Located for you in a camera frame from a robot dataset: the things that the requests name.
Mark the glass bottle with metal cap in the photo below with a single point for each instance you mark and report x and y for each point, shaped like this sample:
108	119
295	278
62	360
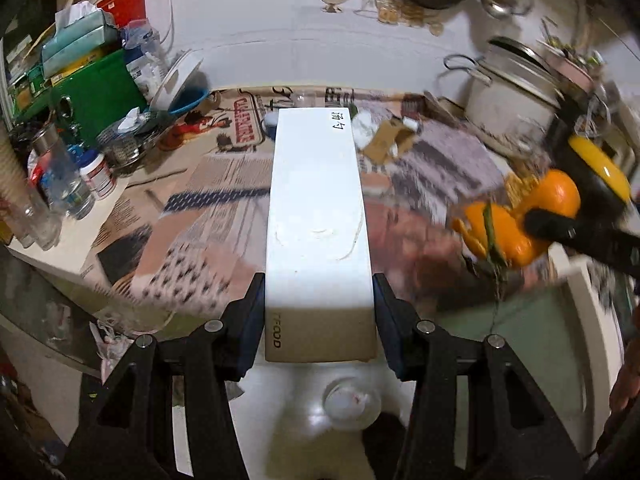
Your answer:
62	175

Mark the brown cardboard piece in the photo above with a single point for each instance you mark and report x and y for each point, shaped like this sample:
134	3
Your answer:
384	142

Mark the white rice cooker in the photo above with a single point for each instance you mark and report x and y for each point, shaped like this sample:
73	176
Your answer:
505	95

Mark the green box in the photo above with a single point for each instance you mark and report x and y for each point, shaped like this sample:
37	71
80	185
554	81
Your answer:
95	90

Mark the glass jars wall sticker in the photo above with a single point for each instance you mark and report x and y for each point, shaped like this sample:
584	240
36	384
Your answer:
395	11

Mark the clear plastic cup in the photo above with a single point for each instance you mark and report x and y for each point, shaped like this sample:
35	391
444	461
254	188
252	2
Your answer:
351	402

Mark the clear plastic bag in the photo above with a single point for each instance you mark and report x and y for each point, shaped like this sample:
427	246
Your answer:
145	55

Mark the crumpled white tissue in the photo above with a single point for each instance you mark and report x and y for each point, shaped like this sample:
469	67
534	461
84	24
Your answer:
364	126

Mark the metal strainer bowl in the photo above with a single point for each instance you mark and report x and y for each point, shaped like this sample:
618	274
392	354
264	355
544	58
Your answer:
132	142

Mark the white plastic bin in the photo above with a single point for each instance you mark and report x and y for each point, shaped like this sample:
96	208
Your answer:
295	420

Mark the blue bowl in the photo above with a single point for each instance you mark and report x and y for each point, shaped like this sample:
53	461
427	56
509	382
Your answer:
192	101

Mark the long white cardboard box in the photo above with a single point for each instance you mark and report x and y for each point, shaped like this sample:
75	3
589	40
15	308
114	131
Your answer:
315	200

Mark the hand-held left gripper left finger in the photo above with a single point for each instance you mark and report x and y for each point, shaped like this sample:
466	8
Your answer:
251	325

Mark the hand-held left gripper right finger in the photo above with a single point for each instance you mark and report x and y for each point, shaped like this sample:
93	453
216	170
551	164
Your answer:
387	327

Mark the yellow round object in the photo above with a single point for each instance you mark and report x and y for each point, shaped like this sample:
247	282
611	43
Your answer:
607	165

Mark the teal tissue box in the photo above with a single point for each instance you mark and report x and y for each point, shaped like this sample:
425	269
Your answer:
80	40

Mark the pink bowl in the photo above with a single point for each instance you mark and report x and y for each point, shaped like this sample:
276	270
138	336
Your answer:
570	67

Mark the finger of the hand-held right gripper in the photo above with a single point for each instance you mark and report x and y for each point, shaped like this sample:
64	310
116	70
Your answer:
575	235

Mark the person's right hand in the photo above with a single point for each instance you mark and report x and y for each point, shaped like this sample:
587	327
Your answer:
625	385

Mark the white red label pill bottle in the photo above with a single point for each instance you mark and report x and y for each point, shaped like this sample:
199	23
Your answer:
99	176

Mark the newspaper print tablecloth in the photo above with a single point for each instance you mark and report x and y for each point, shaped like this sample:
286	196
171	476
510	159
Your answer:
210	220

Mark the clear drinking glass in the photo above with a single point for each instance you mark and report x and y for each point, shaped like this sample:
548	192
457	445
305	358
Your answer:
30	220

